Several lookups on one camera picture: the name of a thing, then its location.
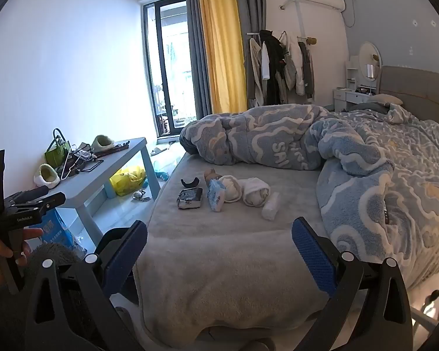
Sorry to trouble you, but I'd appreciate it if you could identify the yellow plastic bag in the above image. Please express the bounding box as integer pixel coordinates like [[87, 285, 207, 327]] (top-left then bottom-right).
[[110, 166, 147, 197]]

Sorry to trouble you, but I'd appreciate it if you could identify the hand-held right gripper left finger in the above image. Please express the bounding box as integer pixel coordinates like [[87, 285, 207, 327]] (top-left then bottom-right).
[[24, 221, 149, 351]]

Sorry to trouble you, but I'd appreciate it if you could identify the blue patterned fleece blanket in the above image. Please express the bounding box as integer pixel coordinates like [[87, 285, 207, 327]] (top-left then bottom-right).
[[179, 102, 439, 289]]

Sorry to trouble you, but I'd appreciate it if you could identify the white wall cable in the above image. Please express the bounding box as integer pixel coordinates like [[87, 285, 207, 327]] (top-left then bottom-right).
[[342, 0, 359, 28]]

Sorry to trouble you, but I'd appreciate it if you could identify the light blue table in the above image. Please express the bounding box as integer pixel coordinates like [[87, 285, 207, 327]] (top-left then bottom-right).
[[33, 137, 162, 242]]

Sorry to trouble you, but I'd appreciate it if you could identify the grey pillow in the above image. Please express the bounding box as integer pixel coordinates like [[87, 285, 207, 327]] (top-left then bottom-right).
[[351, 93, 403, 112]]

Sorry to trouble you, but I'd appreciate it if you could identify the white dressing table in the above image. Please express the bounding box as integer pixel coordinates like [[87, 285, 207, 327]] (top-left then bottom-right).
[[333, 56, 379, 112]]

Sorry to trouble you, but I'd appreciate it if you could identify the round mirror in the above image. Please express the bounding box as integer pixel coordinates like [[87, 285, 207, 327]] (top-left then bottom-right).
[[359, 41, 382, 83]]

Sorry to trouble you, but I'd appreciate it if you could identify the grey curtain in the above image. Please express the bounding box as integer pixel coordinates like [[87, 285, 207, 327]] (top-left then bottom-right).
[[185, 0, 213, 118], [234, 0, 267, 106]]

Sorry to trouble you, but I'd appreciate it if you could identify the green handbag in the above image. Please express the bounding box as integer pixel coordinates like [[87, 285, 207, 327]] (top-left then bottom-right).
[[45, 128, 72, 167]]

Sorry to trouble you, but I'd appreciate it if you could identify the white sock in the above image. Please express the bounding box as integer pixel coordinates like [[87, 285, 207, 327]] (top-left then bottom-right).
[[219, 175, 247, 205], [241, 178, 271, 207]]

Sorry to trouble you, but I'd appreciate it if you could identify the row of hanging clothes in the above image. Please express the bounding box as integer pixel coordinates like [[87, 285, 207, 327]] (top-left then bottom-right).
[[243, 29, 315, 107]]

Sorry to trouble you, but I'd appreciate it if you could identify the silver foil packet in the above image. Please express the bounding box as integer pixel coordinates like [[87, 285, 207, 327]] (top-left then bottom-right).
[[176, 187, 203, 210]]

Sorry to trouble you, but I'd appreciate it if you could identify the blue tissue packet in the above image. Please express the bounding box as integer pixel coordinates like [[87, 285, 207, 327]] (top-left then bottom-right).
[[207, 178, 227, 212]]

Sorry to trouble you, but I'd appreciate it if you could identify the black wire hanger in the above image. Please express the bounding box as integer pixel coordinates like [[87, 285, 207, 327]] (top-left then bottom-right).
[[75, 160, 105, 175]]

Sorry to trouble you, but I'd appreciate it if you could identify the yellow curtain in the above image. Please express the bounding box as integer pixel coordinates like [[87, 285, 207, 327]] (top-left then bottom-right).
[[197, 0, 247, 114]]

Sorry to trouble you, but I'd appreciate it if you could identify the white clothes rack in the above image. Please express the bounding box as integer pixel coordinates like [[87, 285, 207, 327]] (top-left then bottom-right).
[[246, 31, 317, 106]]

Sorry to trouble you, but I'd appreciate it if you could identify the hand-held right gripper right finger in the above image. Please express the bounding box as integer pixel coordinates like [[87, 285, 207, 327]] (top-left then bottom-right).
[[292, 217, 414, 351]]

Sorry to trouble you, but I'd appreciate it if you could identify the green white fleece slipper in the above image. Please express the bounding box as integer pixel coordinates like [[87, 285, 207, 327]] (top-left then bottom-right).
[[34, 164, 61, 190], [91, 135, 115, 152]]

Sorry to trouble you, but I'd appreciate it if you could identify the white paper roll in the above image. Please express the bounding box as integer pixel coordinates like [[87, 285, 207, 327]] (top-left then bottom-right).
[[261, 192, 280, 221]]

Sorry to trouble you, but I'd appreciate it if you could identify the white wall pipe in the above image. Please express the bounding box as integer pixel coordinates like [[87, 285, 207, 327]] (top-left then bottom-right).
[[280, 0, 310, 44]]

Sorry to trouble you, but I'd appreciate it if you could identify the blue cardboard box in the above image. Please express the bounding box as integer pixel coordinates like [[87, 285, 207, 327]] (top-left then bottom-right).
[[40, 208, 77, 253]]

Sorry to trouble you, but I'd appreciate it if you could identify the glass balcony door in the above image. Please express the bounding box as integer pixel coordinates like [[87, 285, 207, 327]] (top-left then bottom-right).
[[143, 0, 200, 137]]

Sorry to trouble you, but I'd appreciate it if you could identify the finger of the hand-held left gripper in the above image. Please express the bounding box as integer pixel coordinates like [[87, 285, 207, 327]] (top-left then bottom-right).
[[21, 192, 66, 216], [10, 186, 50, 206]]

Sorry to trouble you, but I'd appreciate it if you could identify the dark carved wooden stick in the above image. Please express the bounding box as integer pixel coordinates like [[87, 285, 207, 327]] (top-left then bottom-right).
[[95, 142, 130, 158]]

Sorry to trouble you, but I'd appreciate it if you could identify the bed with grey sheet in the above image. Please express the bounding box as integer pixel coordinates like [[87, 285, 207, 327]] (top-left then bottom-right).
[[132, 64, 439, 340]]

